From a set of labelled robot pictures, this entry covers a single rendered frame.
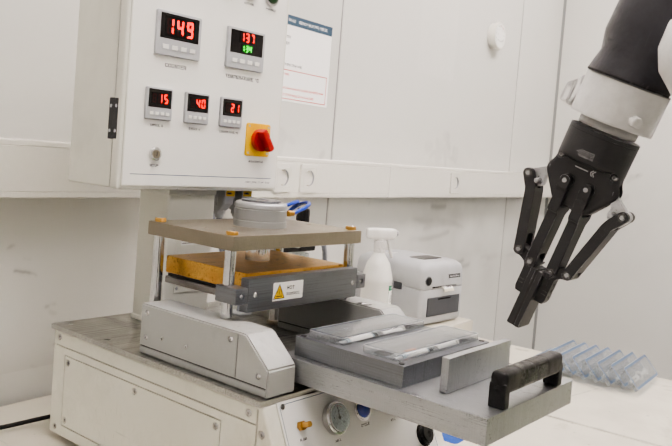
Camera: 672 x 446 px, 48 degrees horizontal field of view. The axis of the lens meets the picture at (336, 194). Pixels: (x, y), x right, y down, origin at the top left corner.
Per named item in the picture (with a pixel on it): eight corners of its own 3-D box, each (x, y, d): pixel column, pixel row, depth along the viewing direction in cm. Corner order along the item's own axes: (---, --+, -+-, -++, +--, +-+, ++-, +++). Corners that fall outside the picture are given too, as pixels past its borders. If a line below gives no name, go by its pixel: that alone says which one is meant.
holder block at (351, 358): (293, 355, 96) (295, 334, 95) (386, 333, 111) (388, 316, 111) (402, 388, 85) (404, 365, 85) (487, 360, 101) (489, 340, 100)
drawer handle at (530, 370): (486, 406, 81) (490, 369, 81) (546, 380, 93) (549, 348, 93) (503, 411, 80) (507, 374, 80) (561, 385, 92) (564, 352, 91)
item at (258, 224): (118, 275, 113) (124, 189, 113) (265, 263, 137) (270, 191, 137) (229, 306, 98) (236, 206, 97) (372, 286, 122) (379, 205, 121)
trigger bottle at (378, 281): (362, 326, 193) (370, 228, 191) (354, 319, 201) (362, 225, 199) (395, 327, 195) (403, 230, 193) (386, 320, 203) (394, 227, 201)
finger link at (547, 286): (556, 258, 85) (580, 271, 83) (538, 298, 86) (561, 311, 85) (551, 259, 84) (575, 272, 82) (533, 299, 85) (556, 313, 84)
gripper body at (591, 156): (558, 112, 80) (523, 192, 83) (633, 144, 76) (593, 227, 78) (584, 118, 86) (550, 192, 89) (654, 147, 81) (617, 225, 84)
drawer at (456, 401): (276, 382, 96) (280, 321, 96) (379, 355, 113) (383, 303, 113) (484, 455, 77) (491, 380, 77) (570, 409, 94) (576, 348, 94)
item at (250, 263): (164, 281, 112) (168, 217, 111) (270, 271, 129) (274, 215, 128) (245, 303, 101) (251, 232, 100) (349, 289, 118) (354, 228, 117)
